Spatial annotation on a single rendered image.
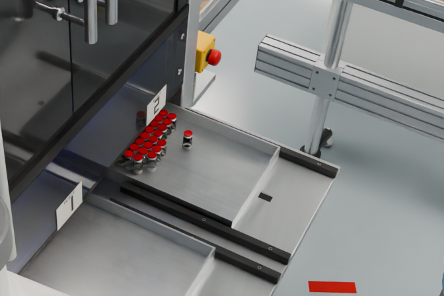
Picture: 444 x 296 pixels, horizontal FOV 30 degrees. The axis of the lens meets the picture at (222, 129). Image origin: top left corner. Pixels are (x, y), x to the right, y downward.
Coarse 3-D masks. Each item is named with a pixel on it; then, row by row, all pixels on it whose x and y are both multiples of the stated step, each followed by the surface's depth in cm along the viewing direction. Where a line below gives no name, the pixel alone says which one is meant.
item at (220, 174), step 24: (192, 120) 198; (168, 144) 193; (192, 144) 194; (216, 144) 195; (240, 144) 195; (264, 144) 193; (120, 168) 186; (144, 168) 187; (168, 168) 187; (192, 168) 188; (216, 168) 189; (240, 168) 190; (264, 168) 186; (168, 192) 178; (192, 192) 183; (216, 192) 184; (240, 192) 184; (216, 216) 175; (240, 216) 179
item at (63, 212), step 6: (78, 186) 159; (72, 192) 158; (78, 192) 160; (66, 198) 156; (78, 198) 161; (66, 204) 157; (78, 204) 162; (60, 210) 156; (66, 210) 158; (60, 216) 156; (66, 216) 159; (60, 222) 158
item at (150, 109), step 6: (162, 90) 182; (156, 96) 180; (162, 96) 183; (150, 102) 178; (156, 102) 181; (162, 102) 185; (150, 108) 179; (156, 108) 183; (150, 114) 180; (156, 114) 184; (150, 120) 182
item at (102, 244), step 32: (64, 224) 173; (96, 224) 174; (128, 224) 175; (160, 224) 171; (64, 256) 167; (96, 256) 168; (128, 256) 168; (160, 256) 169; (192, 256) 170; (64, 288) 161; (96, 288) 162; (128, 288) 163; (160, 288) 164; (192, 288) 163
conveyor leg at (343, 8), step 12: (336, 12) 260; (348, 12) 259; (336, 24) 262; (336, 36) 265; (336, 48) 268; (324, 60) 274; (336, 60) 272; (324, 108) 286; (312, 120) 291; (324, 120) 291; (312, 132) 294; (312, 144) 298
